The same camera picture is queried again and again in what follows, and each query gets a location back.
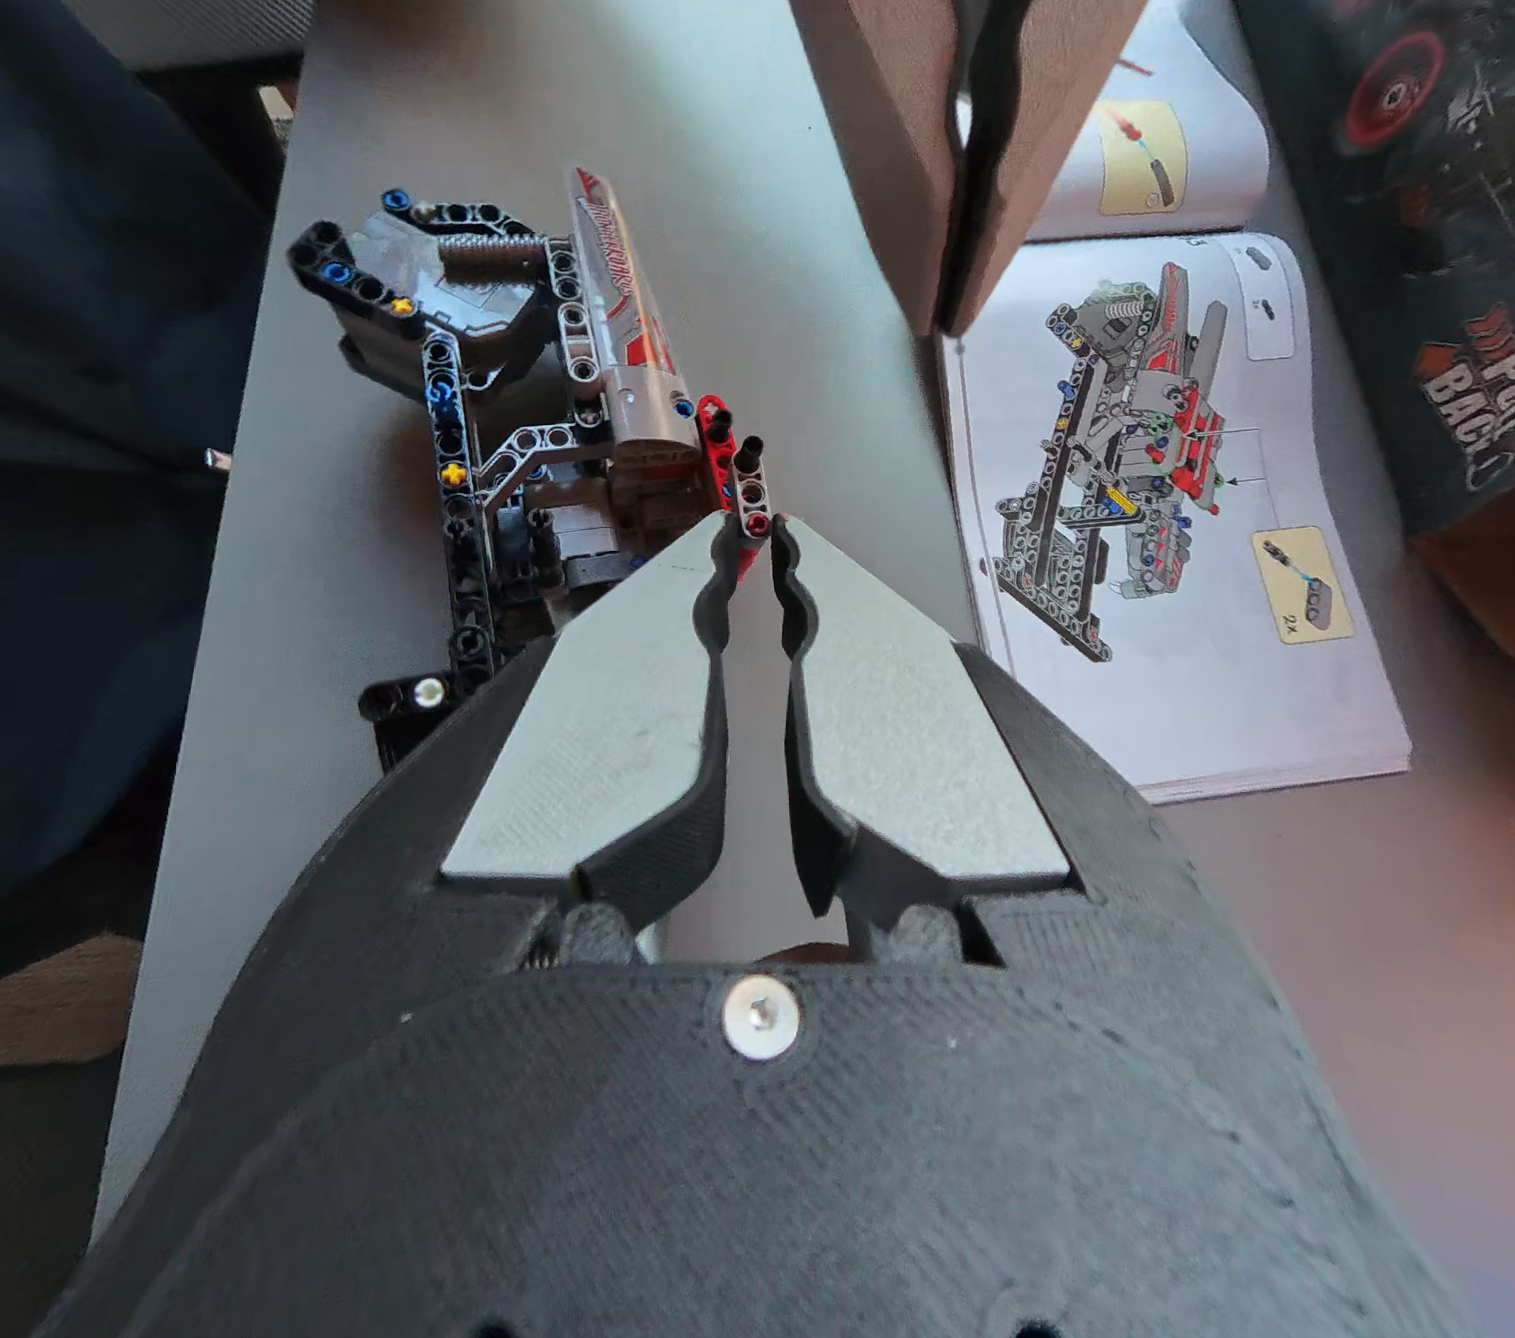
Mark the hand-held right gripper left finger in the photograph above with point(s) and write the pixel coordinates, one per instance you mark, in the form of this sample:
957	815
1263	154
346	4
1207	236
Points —
592	747

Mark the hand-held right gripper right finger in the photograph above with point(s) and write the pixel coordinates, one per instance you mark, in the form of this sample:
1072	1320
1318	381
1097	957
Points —
923	758

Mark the light grey two-hole lego beam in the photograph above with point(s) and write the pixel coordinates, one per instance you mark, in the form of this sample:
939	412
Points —
755	498

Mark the lego truck chassis model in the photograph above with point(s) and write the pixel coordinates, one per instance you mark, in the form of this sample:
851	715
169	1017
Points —
627	344

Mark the black lego set box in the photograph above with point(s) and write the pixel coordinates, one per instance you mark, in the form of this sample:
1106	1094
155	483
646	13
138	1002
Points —
1397	179

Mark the lego instruction booklet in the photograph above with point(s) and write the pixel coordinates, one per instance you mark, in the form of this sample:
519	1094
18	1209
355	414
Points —
1302	676

